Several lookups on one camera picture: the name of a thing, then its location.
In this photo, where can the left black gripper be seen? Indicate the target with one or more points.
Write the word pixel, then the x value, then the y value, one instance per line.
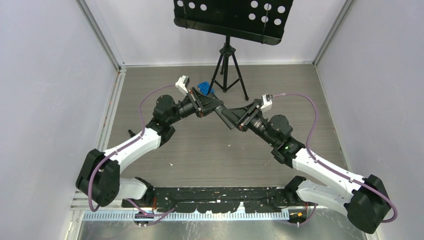
pixel 201 103

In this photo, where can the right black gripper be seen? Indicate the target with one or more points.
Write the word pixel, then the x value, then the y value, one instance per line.
pixel 253 109

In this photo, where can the black remote with buttons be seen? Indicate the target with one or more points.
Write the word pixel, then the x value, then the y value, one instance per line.
pixel 219 111

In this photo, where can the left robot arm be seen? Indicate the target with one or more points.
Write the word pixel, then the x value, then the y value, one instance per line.
pixel 100 175

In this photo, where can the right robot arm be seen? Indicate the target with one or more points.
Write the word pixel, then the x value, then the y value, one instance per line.
pixel 363 200

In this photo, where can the blue toy car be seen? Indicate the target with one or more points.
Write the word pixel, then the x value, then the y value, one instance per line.
pixel 205 89

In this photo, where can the black music stand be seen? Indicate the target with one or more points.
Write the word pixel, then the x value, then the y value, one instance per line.
pixel 260 21

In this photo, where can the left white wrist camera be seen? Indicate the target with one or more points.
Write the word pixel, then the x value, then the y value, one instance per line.
pixel 182 84

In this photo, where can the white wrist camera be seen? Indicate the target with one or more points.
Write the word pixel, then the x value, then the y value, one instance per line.
pixel 266 102
pixel 182 84

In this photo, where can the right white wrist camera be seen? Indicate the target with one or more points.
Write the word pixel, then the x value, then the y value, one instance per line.
pixel 266 102

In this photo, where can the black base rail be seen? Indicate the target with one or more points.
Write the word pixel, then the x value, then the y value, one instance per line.
pixel 219 200

